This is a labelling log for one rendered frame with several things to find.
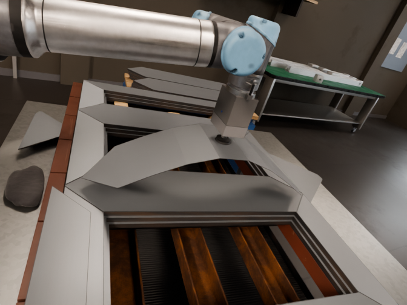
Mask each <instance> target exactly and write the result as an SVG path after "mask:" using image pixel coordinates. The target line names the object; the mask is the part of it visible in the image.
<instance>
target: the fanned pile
mask: <svg viewBox="0 0 407 305"><path fill-rule="evenodd" d="M61 128H62V123H60V122H58V121H57V120H55V119H54V118H52V117H50V116H48V115H47V114H45V113H43V112H42V111H39V112H38V113H35V115H34V117H33V119H32V121H31V123H30V126H29V128H28V130H27V132H26V134H25V136H24V138H23V140H22V142H21V144H20V146H19V148H18V150H19V149H24V148H28V147H30V146H34V145H37V144H40V143H43V142H47V141H49V140H53V139H57V138H59V135H60V132H61Z"/></svg>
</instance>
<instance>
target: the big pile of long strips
mask: <svg viewBox="0 0 407 305"><path fill-rule="evenodd" d="M127 70H128V73H129V75H130V76H129V78H130V79H131V80H133V83H131V87H130V88H137V89H142V90H148V91H155V92H159V93H166V94H173V95H177V96H184V97H190V98H195V99H202V100H209V101H213V102H217V99H218V97H219V93H220V89H221V87H222V84H223V83H220V82H214V81H210V80H205V79H199V78H196V77H190V76H184V75H181V74H175V73H169V72H166V71H160V70H154V69H151V68H145V67H136V68H127ZM223 85H226V84H223Z"/></svg>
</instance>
